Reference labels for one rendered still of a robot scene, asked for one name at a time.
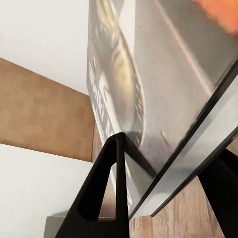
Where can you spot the hardback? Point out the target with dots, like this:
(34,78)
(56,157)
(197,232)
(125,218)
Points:
(165,73)

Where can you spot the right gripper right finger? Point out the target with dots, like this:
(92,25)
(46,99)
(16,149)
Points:
(220,183)

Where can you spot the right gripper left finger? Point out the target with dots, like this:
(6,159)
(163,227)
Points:
(81,220)

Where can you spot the sliding door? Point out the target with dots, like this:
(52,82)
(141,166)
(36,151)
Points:
(40,114)

